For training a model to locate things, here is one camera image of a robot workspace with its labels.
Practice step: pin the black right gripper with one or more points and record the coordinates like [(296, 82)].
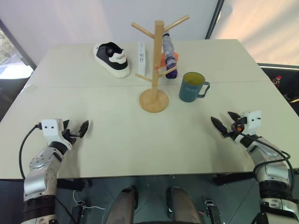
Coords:
[(239, 124)]

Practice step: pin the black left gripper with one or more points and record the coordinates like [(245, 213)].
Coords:
[(69, 135)]

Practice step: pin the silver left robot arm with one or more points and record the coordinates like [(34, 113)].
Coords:
[(39, 168)]

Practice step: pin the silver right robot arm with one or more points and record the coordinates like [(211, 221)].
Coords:
[(273, 170)]

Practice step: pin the wooden mug tree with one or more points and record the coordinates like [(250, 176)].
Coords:
[(156, 58)]

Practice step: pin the red capped bottle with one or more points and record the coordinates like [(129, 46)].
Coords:
[(277, 81)]

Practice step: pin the black and white sneaker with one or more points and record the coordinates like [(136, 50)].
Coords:
[(112, 61)]

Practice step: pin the orange flat object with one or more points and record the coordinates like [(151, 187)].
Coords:
[(176, 56)]

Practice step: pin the black floor device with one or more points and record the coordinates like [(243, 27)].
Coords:
[(211, 211), (78, 211)]

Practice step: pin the white remote control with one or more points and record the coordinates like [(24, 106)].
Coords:
[(141, 63)]

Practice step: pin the tan rounded leg shape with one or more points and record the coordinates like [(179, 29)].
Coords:
[(123, 205), (182, 205)]

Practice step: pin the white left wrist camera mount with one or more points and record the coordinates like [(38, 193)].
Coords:
[(52, 130)]

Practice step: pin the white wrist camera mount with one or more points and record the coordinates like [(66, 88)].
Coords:
[(52, 130), (252, 121)]

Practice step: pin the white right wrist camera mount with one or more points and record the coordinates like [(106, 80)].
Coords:
[(252, 121)]

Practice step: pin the black table support bracket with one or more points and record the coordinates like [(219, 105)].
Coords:
[(72, 184), (233, 179)]

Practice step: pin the black window frame post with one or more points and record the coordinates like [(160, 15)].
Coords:
[(213, 19)]

